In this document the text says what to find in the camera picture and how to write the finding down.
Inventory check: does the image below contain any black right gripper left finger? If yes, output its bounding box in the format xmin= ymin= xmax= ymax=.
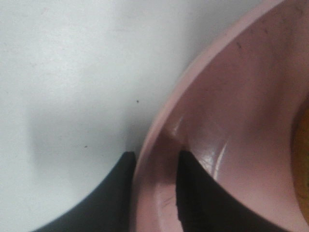
xmin=36 ymin=152 xmax=136 ymax=232

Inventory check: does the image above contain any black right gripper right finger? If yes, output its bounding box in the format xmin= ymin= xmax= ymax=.
xmin=176 ymin=151 xmax=263 ymax=232

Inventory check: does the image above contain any pink round plate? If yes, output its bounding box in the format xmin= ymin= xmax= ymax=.
xmin=129 ymin=0 xmax=309 ymax=232

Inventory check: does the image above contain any toy burger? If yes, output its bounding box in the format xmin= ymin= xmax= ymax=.
xmin=291 ymin=99 xmax=309 ymax=222

